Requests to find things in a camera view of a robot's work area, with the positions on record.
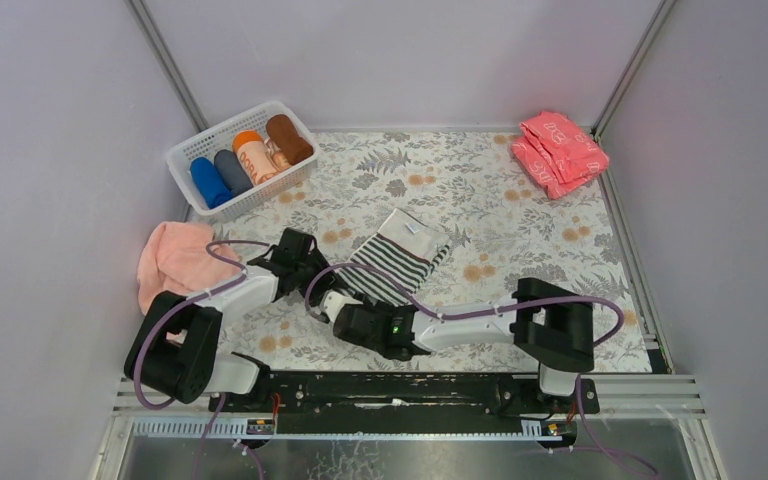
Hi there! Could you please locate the green white striped towel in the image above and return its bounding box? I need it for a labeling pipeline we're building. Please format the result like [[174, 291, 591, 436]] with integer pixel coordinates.
[[337, 209, 451, 306]]

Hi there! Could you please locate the brown towel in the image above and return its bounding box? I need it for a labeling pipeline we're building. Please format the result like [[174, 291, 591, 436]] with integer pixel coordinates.
[[266, 114, 314, 166]]

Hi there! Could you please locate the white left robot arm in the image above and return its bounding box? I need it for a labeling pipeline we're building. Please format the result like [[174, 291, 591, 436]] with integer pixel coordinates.
[[124, 228, 347, 410]]

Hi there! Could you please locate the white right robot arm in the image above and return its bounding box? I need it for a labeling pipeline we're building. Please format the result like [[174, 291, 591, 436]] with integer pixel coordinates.
[[321, 278, 594, 397]]

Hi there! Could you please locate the beige patterned rolled towel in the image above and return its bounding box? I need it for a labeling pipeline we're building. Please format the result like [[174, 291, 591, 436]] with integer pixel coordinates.
[[266, 140, 292, 172]]

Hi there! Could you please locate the white plastic basket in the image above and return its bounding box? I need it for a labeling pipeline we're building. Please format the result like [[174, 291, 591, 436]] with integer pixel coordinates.
[[166, 101, 321, 222]]

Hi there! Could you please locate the blue rolled towel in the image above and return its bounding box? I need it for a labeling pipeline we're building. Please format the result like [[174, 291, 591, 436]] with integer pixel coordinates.
[[190, 157, 233, 209]]

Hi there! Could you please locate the pink towel under striped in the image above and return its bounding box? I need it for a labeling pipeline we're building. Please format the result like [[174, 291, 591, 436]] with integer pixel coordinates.
[[136, 222, 241, 313]]

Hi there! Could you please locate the grey rolled towel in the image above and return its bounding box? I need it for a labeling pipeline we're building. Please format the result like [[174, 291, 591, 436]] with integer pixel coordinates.
[[214, 149, 253, 196]]

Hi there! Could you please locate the orange rolled towel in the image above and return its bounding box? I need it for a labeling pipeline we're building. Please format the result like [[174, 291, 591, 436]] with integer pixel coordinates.
[[232, 130, 280, 186]]

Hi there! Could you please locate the floral patterned table mat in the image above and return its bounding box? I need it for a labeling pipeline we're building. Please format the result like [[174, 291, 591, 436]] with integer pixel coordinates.
[[214, 132, 651, 373]]

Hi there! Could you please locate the pink patterned folded towel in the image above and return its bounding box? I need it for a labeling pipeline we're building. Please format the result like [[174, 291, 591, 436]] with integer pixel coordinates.
[[511, 111, 610, 200]]

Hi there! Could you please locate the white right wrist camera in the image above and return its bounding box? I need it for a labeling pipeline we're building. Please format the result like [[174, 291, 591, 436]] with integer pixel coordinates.
[[320, 290, 363, 324]]

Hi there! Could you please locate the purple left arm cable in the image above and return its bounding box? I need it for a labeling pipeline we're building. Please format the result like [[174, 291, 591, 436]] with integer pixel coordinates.
[[133, 239, 273, 480]]

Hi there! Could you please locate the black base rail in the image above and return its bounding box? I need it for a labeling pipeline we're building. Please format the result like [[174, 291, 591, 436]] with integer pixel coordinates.
[[209, 371, 600, 435]]

